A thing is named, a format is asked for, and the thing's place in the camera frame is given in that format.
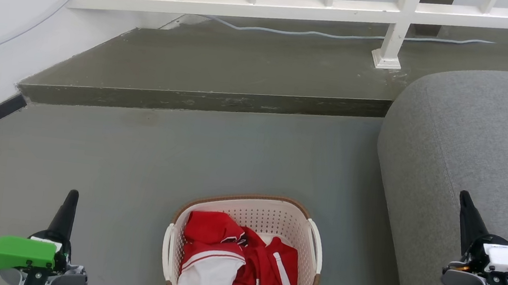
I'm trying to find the white garment with red stripes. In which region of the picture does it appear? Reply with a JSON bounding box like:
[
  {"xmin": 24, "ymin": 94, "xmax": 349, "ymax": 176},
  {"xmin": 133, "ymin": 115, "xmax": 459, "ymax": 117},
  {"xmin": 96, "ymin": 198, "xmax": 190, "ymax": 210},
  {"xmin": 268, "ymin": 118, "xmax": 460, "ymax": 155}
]
[{"xmin": 177, "ymin": 240, "xmax": 248, "ymax": 285}]

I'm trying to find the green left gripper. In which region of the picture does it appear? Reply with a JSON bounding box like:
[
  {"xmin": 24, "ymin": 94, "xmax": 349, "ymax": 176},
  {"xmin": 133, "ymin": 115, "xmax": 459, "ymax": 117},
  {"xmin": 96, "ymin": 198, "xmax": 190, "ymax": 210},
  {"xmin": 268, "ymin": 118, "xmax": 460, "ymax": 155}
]
[{"xmin": 0, "ymin": 181, "xmax": 80, "ymax": 285}]

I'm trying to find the white perforated laundry basket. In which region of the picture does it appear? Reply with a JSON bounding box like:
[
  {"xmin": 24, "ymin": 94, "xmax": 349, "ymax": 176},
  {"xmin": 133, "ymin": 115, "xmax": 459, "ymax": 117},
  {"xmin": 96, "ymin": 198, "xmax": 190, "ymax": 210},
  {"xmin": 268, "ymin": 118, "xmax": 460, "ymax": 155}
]
[{"xmin": 158, "ymin": 183, "xmax": 330, "ymax": 285}]

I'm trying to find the grey fabric sofa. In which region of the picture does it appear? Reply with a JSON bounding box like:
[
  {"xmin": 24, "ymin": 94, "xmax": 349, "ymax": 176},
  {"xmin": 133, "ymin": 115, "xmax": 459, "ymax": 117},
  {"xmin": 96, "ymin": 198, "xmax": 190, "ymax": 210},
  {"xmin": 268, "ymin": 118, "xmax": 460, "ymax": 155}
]
[{"xmin": 361, "ymin": 56, "xmax": 508, "ymax": 285}]

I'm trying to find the grey concrete step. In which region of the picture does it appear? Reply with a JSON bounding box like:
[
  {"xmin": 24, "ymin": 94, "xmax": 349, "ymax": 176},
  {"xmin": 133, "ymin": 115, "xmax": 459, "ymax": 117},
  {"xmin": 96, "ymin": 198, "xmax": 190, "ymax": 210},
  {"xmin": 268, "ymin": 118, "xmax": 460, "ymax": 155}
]
[{"xmin": 15, "ymin": 0, "xmax": 508, "ymax": 158}]

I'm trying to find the thin light cable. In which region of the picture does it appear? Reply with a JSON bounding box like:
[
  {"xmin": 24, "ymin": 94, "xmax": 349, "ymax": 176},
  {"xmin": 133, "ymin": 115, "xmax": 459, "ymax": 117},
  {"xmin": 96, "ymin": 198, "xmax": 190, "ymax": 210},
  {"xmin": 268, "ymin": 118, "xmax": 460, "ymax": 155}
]
[{"xmin": 0, "ymin": 0, "xmax": 496, "ymax": 133}]

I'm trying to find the red jersey garment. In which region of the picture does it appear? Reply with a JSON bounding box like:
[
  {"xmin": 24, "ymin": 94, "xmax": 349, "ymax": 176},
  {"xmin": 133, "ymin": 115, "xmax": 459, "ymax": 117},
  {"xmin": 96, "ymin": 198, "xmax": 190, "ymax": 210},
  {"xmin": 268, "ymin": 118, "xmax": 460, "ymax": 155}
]
[{"xmin": 177, "ymin": 208, "xmax": 306, "ymax": 285}]

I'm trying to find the white wooden railing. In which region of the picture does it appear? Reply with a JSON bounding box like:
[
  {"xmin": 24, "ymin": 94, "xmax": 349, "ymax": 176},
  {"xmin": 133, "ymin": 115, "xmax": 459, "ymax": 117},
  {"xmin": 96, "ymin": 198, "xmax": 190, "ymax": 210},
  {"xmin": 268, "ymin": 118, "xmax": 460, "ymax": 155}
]
[{"xmin": 63, "ymin": 0, "xmax": 508, "ymax": 85}]

